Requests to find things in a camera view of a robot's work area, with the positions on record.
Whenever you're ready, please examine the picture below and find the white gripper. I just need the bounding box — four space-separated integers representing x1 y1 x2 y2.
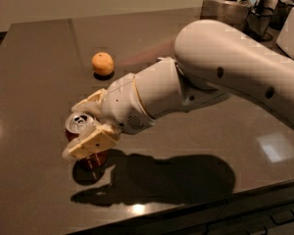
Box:
62 73 155 161

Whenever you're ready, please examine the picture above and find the red coke can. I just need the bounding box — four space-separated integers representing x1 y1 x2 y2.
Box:
63 112 108 170

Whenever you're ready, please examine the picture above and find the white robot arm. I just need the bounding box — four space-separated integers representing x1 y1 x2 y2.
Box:
62 20 294 161

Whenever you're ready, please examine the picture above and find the orange fruit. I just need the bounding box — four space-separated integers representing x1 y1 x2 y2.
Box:
91 52 114 76

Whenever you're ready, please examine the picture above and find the metal snack dispenser base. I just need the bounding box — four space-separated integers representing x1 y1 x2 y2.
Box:
200 0 249 30

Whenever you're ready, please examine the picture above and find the white napkin dispenser box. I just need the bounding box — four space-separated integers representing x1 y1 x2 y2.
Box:
276 7 294 60

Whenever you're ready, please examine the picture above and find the black wire mesh basket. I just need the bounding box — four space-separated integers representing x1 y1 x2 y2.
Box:
245 6 274 40

